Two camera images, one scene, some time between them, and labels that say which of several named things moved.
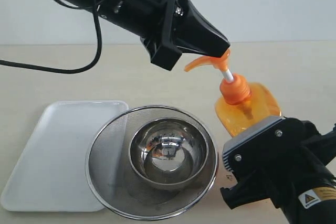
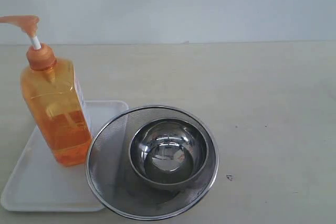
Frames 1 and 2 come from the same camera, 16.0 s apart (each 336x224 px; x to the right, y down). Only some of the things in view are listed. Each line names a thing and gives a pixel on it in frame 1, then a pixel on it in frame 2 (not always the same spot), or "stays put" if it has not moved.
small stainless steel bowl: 169,154 stays put
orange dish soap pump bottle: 236,110 → 53,93
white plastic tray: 51,176 stays put
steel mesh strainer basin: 153,162 stays put
